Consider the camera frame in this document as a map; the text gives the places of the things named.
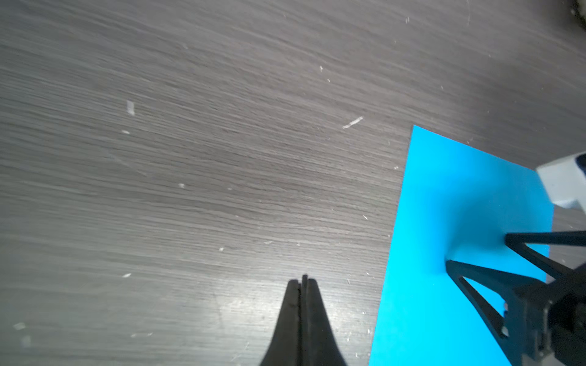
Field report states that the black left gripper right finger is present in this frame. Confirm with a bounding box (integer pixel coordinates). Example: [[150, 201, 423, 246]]
[[300, 274, 346, 366]]

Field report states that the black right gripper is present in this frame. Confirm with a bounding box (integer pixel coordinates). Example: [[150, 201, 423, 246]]
[[446, 231, 585, 365]]

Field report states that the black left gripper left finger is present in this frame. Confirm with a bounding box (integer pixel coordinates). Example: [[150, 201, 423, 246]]
[[260, 280, 302, 366]]

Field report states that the blue rectangular paper sheet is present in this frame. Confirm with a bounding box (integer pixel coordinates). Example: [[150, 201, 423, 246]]
[[370, 127, 554, 365]]

